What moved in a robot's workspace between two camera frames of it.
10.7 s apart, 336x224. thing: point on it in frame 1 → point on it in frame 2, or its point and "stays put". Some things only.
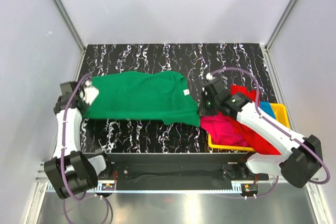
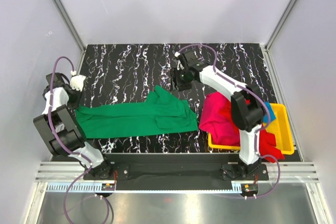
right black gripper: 205,97 → 177,84
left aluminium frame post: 63,9 stays put
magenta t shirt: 222,129 stays put
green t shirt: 161,96 → 164,112
